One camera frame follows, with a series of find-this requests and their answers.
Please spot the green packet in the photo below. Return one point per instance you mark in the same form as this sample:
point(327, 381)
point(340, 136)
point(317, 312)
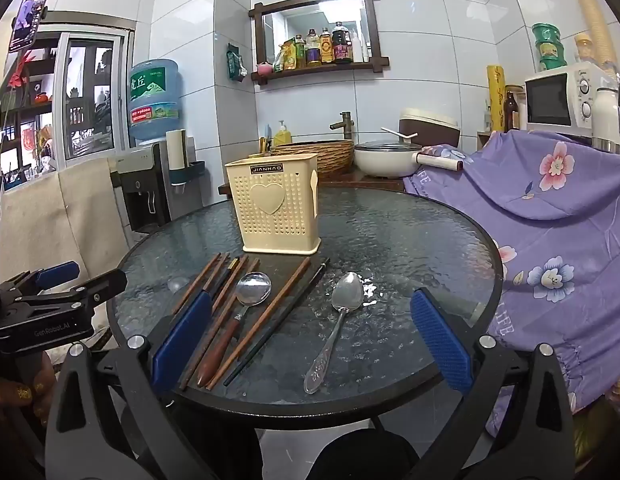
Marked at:
point(236, 62)

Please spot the long black chopstick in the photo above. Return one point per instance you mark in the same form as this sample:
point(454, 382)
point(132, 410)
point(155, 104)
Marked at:
point(278, 320)

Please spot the white pot with lid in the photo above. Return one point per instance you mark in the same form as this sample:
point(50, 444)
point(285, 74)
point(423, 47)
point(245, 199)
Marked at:
point(380, 162)

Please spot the yellow soap dispenser bottle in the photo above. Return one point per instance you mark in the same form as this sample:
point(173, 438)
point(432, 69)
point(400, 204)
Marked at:
point(282, 136)

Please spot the pink small bowl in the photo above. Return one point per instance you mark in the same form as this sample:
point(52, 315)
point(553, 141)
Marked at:
point(265, 68)

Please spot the woven pattern wash basin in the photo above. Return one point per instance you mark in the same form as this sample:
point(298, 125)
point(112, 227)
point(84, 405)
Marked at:
point(335, 157)

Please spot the yellow seasoning packet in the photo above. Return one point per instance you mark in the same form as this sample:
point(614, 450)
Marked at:
point(289, 56)

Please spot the black chopstick with gold band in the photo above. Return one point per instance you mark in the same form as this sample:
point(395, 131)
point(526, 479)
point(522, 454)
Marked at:
point(225, 276)

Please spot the wooden framed mirror shelf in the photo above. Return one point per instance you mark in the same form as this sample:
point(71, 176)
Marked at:
point(260, 35)

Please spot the wooden display shelf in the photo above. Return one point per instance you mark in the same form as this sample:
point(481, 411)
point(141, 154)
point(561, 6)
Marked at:
point(27, 110)

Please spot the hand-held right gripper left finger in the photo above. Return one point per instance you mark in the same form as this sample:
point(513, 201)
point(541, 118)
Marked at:
point(182, 340)

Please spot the beige cloth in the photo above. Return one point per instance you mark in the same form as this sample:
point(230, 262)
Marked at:
point(65, 220)

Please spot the brown wooden chopstick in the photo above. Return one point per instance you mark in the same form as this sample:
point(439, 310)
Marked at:
point(260, 320)
point(197, 282)
point(224, 317)
point(217, 271)
point(230, 284)

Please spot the blue water jug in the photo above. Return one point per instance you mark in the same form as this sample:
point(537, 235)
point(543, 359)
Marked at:
point(155, 95)

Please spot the green glass bottle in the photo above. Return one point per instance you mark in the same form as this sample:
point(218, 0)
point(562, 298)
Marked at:
point(300, 54)

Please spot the aluminium sliding window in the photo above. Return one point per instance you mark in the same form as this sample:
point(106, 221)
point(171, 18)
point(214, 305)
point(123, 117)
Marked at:
point(90, 100)

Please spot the white microwave oven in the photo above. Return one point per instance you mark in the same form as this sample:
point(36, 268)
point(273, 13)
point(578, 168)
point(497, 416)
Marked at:
point(550, 100)

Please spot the purple label oil bottle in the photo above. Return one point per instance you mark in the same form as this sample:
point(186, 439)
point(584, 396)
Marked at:
point(313, 52)

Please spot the bronze faucet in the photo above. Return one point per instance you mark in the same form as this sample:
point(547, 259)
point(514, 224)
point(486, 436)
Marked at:
point(345, 125)

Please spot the grey water dispenser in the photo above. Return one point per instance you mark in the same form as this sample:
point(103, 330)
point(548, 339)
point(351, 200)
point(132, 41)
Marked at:
point(140, 195)

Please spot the phone on holder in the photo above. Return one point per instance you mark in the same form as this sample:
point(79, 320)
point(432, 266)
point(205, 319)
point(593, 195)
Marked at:
point(31, 15)

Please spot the green tin can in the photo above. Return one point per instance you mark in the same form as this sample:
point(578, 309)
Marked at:
point(546, 32)
point(553, 64)
point(550, 50)

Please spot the orange label sauce bottle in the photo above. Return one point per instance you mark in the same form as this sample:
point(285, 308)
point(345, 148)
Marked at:
point(326, 49)

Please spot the white plastic bottle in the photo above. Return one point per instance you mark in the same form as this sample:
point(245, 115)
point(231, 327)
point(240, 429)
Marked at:
point(357, 47)

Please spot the purple floral cloth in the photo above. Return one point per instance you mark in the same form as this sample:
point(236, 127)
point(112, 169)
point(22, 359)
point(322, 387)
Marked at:
point(555, 230)

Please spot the white kettle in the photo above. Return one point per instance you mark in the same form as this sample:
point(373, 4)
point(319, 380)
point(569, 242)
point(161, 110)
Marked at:
point(606, 115)

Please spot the white paper roll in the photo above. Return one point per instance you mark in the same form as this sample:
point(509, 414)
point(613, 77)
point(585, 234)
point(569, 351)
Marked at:
point(176, 147)

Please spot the brown glass bottle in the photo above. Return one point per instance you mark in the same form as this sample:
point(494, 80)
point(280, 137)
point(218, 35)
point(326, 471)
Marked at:
point(511, 112)

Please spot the dark soy sauce bottle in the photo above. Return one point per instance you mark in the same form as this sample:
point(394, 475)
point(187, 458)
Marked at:
point(342, 45)

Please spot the teal wall holder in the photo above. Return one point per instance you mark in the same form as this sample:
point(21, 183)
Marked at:
point(190, 171)

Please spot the all metal spoon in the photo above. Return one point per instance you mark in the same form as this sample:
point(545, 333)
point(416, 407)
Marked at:
point(347, 291)

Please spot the white rice paddle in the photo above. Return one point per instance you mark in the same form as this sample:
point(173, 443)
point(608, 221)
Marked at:
point(400, 134)

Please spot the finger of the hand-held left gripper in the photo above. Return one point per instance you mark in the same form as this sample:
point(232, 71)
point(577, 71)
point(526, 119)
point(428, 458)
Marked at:
point(57, 274)
point(107, 281)

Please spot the cream perforated utensil holder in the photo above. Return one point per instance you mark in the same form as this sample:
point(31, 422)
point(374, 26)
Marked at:
point(270, 220)

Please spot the brown white rice cooker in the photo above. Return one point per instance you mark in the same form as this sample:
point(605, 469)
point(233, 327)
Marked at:
point(435, 127)

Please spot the yellow paper roll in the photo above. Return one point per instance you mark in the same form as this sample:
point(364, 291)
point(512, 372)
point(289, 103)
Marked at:
point(496, 100)

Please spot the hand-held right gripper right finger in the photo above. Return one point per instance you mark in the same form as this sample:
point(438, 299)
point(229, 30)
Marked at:
point(440, 340)

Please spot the person's left hand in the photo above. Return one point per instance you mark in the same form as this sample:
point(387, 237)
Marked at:
point(46, 392)

